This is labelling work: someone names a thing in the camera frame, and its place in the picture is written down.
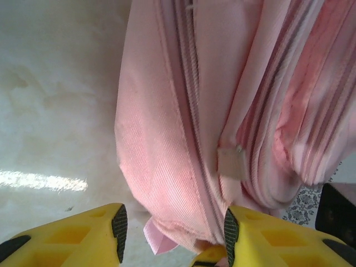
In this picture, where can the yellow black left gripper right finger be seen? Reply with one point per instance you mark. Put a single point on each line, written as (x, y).
(278, 244)

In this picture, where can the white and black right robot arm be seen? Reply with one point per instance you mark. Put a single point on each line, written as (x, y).
(339, 208)

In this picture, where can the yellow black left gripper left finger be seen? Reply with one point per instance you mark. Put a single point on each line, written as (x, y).
(69, 242)

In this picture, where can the pink backpack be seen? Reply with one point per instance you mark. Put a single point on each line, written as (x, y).
(172, 111)

